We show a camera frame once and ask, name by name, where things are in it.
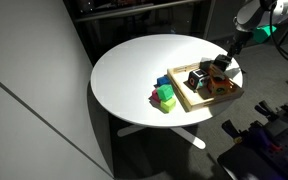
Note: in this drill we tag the grey perforated metal plate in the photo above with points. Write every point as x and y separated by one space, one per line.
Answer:
241 162

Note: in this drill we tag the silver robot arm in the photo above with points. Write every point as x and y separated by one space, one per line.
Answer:
254 14

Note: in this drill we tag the black white plush cube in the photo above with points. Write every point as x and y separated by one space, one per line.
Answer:
222 62

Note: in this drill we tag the grey plush cube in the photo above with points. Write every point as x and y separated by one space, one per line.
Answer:
205 63

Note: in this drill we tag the dark shelf unit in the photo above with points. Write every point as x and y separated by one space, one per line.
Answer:
103 24

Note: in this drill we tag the round white table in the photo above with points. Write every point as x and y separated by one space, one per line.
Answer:
124 77

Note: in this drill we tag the black plush cube orange letter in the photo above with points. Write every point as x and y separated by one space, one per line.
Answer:
198 79

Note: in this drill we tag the teal green foam cube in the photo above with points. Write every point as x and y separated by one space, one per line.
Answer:
165 92

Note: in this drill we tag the wooden tray box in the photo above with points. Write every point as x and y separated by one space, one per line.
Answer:
191 99

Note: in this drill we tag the black clamp upper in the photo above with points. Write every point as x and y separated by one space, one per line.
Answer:
270 114

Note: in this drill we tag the blue foam cube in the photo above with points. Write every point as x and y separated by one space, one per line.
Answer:
163 80

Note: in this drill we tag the pink foam cube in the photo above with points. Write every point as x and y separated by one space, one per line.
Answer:
155 96

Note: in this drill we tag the black orange clamp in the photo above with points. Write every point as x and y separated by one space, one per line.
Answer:
255 136

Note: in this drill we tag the lime green foam cube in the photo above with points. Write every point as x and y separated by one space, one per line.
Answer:
168 105

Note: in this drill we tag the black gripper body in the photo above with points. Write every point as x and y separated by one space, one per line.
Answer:
240 39

